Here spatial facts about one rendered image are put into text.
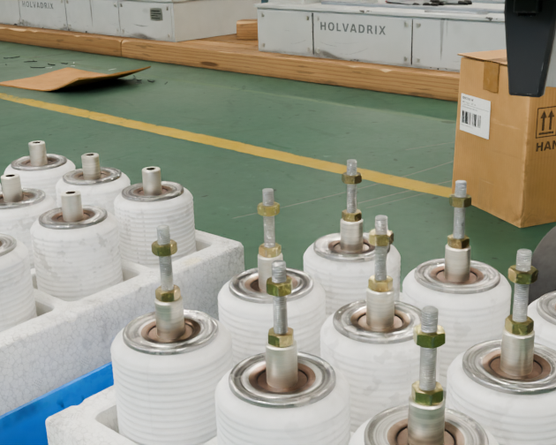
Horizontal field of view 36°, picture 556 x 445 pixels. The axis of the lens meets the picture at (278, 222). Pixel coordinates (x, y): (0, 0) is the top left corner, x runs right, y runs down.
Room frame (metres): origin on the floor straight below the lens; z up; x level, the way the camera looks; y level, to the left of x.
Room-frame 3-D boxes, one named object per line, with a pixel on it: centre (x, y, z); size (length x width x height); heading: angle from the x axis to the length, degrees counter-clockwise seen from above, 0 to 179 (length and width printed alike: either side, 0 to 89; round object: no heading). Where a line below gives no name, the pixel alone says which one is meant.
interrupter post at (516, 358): (0.54, -0.17, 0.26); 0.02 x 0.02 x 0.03
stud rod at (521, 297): (0.54, -0.17, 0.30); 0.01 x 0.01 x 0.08
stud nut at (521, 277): (0.54, -0.17, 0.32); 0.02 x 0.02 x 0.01; 17
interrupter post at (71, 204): (0.90, 0.23, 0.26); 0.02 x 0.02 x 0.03
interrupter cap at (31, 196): (0.98, 0.32, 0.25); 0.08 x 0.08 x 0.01
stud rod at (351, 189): (0.78, -0.07, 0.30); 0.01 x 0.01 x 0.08
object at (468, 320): (0.70, -0.16, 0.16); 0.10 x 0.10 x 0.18
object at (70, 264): (0.90, 0.23, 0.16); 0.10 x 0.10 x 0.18
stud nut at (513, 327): (0.54, -0.17, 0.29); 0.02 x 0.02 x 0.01; 17
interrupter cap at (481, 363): (0.54, -0.17, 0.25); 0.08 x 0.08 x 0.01
